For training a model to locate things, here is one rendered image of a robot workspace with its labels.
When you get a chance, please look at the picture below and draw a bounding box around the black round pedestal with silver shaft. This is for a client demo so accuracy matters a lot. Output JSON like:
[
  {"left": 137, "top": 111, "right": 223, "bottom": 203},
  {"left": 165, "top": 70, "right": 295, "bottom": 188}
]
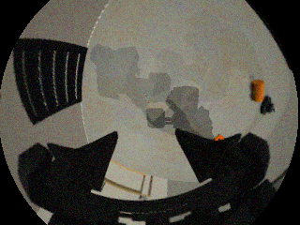
[{"left": 260, "top": 97, "right": 277, "bottom": 116}]

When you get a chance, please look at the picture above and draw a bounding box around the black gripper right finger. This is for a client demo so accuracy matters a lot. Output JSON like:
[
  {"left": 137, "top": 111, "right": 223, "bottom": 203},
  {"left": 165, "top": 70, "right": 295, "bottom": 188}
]
[{"left": 175, "top": 128, "right": 243, "bottom": 184}]

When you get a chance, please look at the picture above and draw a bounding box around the orange cylinder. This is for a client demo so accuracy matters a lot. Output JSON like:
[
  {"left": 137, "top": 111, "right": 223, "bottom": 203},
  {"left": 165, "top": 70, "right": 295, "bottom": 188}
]
[{"left": 251, "top": 79, "right": 265, "bottom": 102}]

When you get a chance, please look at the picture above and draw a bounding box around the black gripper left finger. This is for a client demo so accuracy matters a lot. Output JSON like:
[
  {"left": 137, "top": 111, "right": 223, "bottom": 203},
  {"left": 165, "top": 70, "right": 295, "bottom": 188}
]
[{"left": 48, "top": 131, "right": 119, "bottom": 191}]

